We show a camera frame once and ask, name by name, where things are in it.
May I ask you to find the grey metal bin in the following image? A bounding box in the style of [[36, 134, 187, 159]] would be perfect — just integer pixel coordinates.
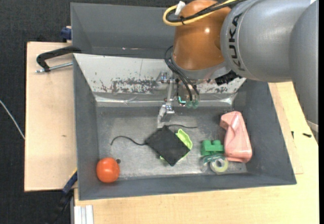
[[70, 2, 297, 201]]

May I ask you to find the green toy brick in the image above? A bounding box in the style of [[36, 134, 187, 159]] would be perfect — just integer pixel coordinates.
[[201, 140, 225, 156]]

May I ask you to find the black cylinder on white bracket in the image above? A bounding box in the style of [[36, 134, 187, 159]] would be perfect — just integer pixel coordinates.
[[214, 69, 241, 86]]

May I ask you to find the black flat pad with cord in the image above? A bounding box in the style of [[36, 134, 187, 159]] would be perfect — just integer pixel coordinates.
[[110, 124, 198, 167]]

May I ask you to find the light green plastic piece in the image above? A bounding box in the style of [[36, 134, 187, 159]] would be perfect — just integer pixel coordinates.
[[159, 128, 193, 161]]

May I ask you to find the pink spray bottle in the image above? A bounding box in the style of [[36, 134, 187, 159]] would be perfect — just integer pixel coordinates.
[[219, 111, 253, 163]]

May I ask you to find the brown cardboard board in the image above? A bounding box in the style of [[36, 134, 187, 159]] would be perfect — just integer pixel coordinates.
[[24, 41, 79, 192]]

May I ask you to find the orange ball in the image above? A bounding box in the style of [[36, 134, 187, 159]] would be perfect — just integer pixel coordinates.
[[96, 157, 121, 184]]

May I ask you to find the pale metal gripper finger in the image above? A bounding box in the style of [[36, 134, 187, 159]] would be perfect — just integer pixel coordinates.
[[163, 103, 176, 126], [156, 105, 166, 129]]

